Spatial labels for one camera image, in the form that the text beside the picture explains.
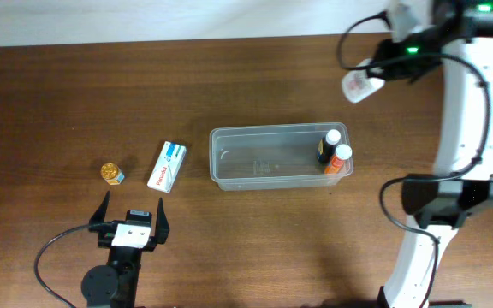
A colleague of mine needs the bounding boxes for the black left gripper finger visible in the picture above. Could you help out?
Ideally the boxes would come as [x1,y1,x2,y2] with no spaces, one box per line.
[89,191,110,224]
[155,198,170,245]

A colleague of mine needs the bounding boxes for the white calamine lotion bottle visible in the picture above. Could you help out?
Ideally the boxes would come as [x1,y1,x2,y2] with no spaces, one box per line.
[342,69,385,104]

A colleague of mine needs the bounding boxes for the white Panadol box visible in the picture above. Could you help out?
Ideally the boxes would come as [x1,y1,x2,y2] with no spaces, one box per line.
[147,141,187,193]

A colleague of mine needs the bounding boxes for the orange Redoxon tube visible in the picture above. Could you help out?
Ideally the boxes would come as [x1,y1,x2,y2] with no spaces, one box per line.
[324,144,353,175]

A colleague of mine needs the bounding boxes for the dark bottle white cap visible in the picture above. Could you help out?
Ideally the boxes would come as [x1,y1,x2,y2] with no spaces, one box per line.
[317,129,342,164]

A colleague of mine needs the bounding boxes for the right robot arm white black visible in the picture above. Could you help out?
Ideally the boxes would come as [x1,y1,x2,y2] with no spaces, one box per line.
[367,1,493,307]

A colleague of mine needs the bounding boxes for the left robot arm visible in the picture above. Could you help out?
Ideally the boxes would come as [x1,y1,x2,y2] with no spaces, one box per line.
[81,192,170,308]

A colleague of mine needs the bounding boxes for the clear plastic container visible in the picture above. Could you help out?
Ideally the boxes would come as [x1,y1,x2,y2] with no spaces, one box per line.
[209,122,353,191]

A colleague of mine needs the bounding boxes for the gold lid balm jar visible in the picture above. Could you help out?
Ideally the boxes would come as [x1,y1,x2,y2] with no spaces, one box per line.
[100,163,125,186]

